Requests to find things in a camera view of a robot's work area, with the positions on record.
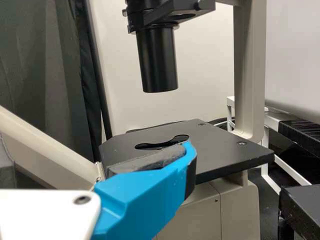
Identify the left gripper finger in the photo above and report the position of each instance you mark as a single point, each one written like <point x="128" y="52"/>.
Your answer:
<point x="150" y="192"/>

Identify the cream microscope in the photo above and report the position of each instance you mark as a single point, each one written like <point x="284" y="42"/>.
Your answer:
<point x="247" y="75"/>

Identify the black platform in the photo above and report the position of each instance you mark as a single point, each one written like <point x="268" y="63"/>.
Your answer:
<point x="300" y="130"/>
<point x="305" y="207"/>

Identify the white metal frame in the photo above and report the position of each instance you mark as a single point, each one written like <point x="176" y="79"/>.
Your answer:
<point x="229" y="110"/>

